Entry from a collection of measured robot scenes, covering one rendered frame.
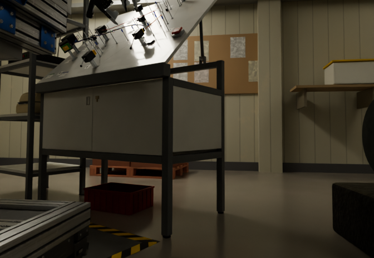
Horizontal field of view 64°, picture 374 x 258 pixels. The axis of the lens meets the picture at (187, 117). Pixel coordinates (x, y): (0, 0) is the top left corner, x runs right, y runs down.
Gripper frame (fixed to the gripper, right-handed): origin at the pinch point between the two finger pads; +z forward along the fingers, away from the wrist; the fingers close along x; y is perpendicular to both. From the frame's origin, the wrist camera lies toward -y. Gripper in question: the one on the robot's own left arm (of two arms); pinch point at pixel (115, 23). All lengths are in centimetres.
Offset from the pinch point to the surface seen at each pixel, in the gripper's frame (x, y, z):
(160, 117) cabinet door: -31, -14, 48
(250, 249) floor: -72, -20, 111
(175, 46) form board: -16.0, 15.8, 29.3
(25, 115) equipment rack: 48, -98, 0
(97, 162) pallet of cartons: 164, -141, 89
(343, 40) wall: 212, 199, 204
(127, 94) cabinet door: -10.8, -21.4, 31.4
